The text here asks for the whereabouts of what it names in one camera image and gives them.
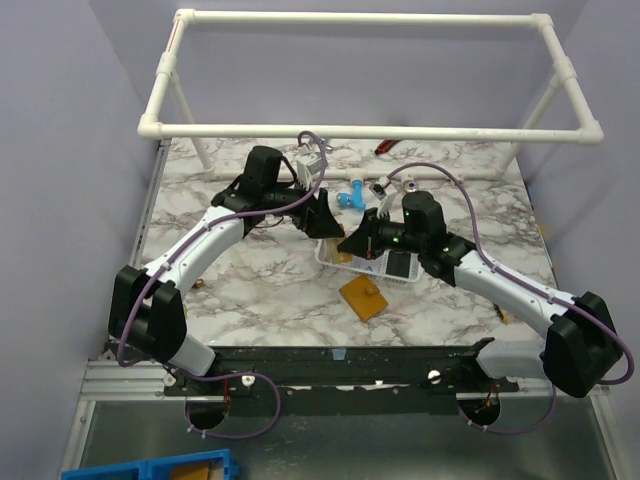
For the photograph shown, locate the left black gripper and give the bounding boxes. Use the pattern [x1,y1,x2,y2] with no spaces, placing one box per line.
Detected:
[264,174,345,239]

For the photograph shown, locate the white plastic basket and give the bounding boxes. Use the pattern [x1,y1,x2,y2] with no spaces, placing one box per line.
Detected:
[315,240,423,283]

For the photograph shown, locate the tan leather card holder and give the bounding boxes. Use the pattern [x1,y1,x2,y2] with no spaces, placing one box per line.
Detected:
[339,275,388,323]

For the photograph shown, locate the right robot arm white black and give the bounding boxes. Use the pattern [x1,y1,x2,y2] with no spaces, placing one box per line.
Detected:
[338,192,624,398]

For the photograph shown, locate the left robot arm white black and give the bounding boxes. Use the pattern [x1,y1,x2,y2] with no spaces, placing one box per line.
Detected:
[108,146,344,395]

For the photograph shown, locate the blue pipe valve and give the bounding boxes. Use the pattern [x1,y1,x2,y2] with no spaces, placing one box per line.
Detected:
[336,180,366,211]

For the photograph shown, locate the gold pipe valve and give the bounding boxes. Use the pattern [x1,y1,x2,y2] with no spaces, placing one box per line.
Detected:
[403,181,419,193]

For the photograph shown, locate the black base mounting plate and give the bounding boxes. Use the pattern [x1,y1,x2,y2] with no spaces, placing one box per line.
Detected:
[164,340,519,417]

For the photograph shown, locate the blue plastic bin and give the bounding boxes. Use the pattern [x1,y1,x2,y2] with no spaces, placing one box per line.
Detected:
[61,449,240,480]

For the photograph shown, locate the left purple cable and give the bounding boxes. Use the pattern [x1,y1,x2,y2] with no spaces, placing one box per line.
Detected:
[116,130,329,441]

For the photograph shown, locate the purple cable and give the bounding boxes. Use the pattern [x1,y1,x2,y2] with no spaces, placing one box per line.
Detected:
[379,162,632,434]
[116,130,329,441]

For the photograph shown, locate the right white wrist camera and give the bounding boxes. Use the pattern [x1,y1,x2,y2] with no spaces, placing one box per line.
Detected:
[370,182,397,218]

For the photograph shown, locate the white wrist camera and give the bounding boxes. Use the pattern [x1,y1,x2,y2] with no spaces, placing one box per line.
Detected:
[370,182,397,218]
[296,154,324,190]

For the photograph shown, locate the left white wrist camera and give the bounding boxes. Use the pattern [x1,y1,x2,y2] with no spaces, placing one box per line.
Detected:
[296,154,324,190]

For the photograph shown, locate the red handled tool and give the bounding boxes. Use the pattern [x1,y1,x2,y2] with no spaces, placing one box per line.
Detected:
[374,140,399,155]

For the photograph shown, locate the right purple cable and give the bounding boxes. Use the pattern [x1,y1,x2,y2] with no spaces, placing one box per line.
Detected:
[379,162,632,434]

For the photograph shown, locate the yellow handled pliers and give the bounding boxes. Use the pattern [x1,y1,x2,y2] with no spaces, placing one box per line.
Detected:
[493,304,510,324]

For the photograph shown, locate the white PVC pipe frame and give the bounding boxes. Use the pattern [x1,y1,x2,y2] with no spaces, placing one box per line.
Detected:
[137,9,604,179]

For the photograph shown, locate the aluminium rail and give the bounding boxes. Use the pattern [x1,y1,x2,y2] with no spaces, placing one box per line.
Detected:
[80,360,165,402]

